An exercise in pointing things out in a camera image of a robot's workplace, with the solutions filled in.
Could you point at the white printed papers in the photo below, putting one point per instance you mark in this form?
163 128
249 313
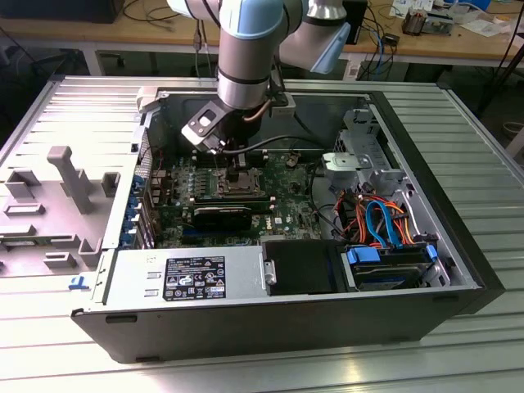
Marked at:
409 6

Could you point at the large black box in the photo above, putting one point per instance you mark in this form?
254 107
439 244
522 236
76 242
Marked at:
61 10

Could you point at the black and silver PC case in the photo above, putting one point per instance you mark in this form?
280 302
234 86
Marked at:
245 327

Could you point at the silver power supply with label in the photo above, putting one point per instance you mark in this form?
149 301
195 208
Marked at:
131 270

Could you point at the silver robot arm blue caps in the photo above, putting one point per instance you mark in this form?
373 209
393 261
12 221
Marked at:
245 61

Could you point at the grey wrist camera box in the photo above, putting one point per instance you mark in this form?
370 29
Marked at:
200 135
284 106

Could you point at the wooden desk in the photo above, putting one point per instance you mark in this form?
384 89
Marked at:
123 34

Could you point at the silver metal drive cage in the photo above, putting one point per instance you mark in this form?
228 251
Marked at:
356 116

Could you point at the CPU socket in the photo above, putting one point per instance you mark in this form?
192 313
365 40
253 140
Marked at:
215 188

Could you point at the black graphics card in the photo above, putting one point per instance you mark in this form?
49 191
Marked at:
221 219

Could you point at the grey electronic device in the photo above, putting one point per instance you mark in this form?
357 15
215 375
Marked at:
440 24

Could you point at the silver coin battery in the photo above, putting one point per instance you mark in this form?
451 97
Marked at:
292 159

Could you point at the copper wound transformer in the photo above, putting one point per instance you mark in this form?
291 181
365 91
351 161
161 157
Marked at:
414 22

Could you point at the hard disk in blue carrier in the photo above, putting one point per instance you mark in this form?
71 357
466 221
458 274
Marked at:
385 270

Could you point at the green RAM stick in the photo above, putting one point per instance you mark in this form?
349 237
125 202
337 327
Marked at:
20 244

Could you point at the white sticker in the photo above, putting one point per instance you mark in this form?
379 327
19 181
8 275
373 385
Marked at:
354 70

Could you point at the silver metal bracket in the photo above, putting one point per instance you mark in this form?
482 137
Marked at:
344 161

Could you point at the green motherboard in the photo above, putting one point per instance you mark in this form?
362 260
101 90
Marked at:
286 204

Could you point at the metal locking lever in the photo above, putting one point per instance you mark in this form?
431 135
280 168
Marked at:
215 165

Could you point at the small black adapter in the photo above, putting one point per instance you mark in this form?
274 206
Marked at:
391 39

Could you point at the blue expansion card clip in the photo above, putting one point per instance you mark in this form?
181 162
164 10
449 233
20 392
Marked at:
127 238
132 209
138 183

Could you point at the silver rear port block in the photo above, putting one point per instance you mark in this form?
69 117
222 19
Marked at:
159 174
157 192

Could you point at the grey parts rack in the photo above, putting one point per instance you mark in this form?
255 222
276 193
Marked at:
73 180

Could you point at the white paper sheet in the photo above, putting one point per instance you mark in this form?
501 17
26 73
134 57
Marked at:
483 26

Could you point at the upright black device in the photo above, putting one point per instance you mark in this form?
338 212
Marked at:
359 20

